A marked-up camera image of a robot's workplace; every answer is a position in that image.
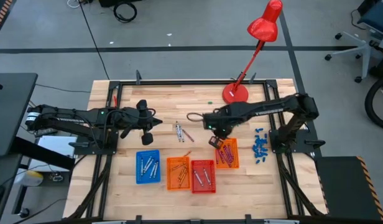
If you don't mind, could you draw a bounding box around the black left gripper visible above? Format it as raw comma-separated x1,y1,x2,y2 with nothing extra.
115,99,164,146

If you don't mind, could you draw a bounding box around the orange plastic basket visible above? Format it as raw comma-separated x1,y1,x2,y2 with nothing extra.
166,156,192,192
213,137,240,170

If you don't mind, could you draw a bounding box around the red plastic basket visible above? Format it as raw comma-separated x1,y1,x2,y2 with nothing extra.
190,159,217,195

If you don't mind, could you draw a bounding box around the red desk lamp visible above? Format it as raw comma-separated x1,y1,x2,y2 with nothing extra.
221,0,284,108

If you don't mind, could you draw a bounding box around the blue plastic basket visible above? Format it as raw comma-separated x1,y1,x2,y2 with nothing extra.
136,149,162,185

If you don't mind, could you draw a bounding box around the black power adapter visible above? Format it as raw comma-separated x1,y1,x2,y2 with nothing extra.
32,127,61,138

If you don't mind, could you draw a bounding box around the black box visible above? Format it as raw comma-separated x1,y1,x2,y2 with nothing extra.
98,0,143,8

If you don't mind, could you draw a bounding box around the black hazard-striped platform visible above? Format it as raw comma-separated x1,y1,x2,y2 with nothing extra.
313,155,383,222

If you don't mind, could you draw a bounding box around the yellow white object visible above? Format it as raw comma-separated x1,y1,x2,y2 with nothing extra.
14,170,45,187

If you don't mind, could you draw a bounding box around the black side desk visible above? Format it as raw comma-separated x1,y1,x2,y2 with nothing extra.
0,73,39,157

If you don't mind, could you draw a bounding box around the office chair blue seat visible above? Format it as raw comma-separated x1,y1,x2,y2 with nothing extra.
324,0,383,84

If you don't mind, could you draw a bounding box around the orange black vacuum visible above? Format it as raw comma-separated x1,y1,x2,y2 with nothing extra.
369,52,383,83

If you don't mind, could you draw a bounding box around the hazard-striped floor mat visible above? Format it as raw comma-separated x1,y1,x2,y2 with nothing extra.
0,0,14,35

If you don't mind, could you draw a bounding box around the long black floor cable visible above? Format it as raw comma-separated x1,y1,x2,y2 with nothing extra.
78,0,111,81

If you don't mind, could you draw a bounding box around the coiled black cable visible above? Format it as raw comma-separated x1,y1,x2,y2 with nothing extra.
113,1,138,24

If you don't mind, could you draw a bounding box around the black vacuum hose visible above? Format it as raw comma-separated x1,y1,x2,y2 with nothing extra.
364,77,383,131

